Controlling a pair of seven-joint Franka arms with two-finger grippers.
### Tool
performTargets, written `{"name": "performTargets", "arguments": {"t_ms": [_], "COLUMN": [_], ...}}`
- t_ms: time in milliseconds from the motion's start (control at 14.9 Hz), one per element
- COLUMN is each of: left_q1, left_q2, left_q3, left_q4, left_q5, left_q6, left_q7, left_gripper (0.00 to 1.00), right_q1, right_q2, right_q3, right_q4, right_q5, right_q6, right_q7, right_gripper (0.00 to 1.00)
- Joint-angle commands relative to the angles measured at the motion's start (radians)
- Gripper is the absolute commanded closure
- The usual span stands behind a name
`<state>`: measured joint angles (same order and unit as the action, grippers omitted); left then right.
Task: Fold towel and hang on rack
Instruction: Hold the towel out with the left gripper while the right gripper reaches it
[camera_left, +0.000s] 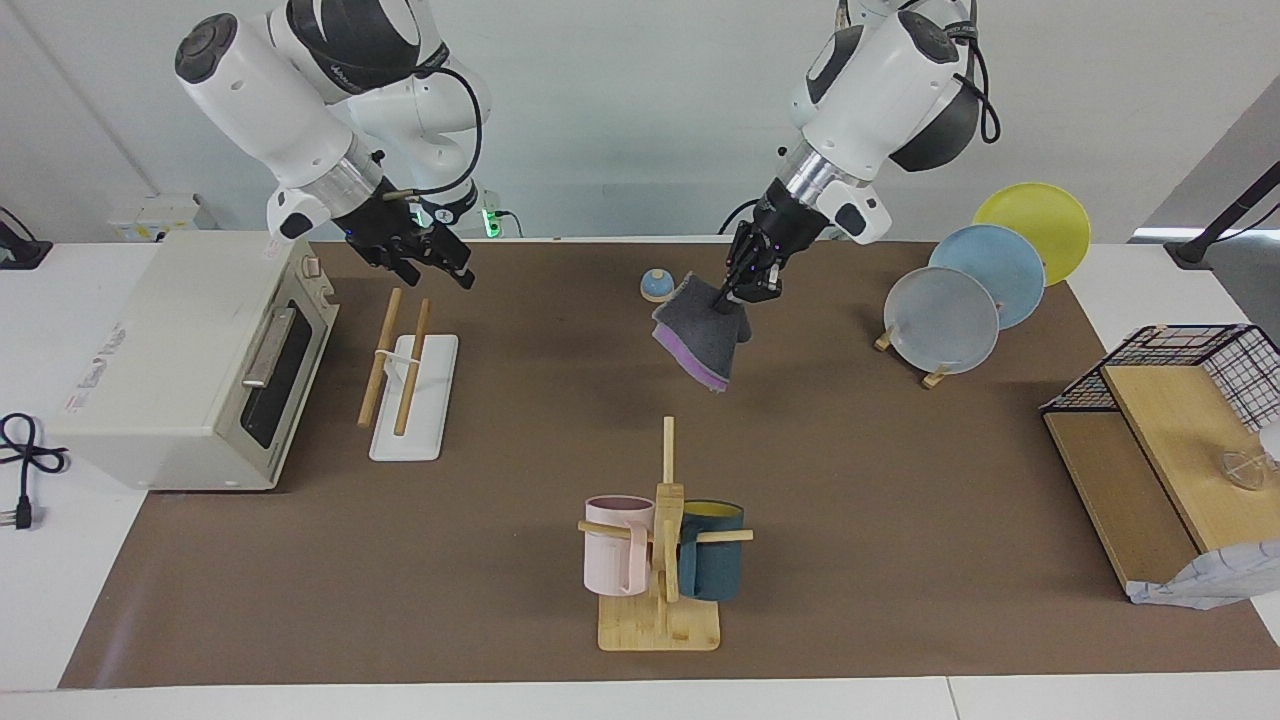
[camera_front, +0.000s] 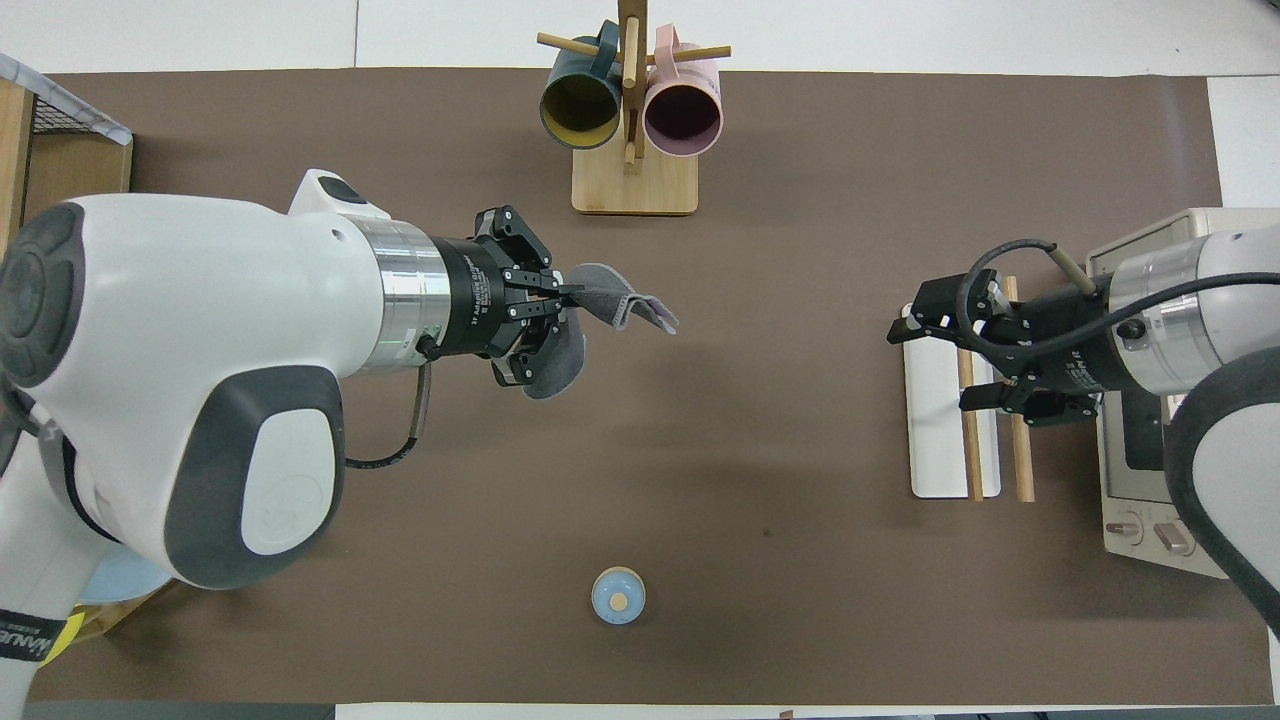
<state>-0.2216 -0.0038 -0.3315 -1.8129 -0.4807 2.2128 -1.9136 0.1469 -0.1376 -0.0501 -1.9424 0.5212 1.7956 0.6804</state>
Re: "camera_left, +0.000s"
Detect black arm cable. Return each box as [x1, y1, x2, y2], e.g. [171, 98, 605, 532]
[383, 65, 488, 201]
[940, 0, 1002, 146]

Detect white patterned cloth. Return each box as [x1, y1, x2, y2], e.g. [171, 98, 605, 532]
[1128, 540, 1280, 611]

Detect light blue plate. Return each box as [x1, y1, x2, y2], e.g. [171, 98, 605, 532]
[928, 224, 1047, 331]

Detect black stand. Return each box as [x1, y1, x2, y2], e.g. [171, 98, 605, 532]
[1165, 160, 1280, 269]

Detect wooden shelf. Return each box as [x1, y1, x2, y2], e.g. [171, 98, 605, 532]
[1042, 362, 1280, 601]

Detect grey plate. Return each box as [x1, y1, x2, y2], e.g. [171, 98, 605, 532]
[884, 267, 1001, 376]

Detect purple and grey towel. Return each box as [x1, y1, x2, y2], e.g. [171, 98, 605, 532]
[652, 280, 753, 395]

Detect white towel rack wooden bars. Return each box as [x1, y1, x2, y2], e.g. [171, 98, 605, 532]
[357, 288, 460, 463]

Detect white toaster oven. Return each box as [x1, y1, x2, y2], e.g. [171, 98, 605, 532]
[48, 232, 341, 493]

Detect clear glass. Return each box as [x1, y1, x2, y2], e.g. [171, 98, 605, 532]
[1218, 448, 1271, 491]

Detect yellow plate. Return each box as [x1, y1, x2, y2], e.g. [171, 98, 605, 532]
[973, 182, 1092, 287]

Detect pink mug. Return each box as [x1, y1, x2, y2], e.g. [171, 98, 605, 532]
[584, 496, 656, 598]

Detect wooden plate rack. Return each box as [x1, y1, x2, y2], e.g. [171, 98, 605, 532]
[874, 328, 951, 391]

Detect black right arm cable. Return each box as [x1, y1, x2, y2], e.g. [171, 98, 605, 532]
[383, 65, 488, 201]

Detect brown table mat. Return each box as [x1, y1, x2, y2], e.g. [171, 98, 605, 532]
[58, 240, 1280, 689]

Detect black clamp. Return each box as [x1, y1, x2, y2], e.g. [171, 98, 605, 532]
[0, 207, 53, 271]

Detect black power cable with plug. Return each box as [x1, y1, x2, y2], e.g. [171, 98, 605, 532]
[0, 413, 69, 531]

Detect wooden mug tree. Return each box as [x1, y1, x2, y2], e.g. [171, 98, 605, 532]
[577, 417, 754, 653]

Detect white power strip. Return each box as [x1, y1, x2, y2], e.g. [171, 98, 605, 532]
[108, 195, 216, 243]

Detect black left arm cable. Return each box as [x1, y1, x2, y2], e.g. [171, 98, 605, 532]
[940, 0, 1002, 146]

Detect black wire basket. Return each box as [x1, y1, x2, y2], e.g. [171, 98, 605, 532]
[1040, 324, 1280, 433]

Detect dark teal mug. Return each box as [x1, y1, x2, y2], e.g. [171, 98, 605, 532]
[677, 500, 746, 602]

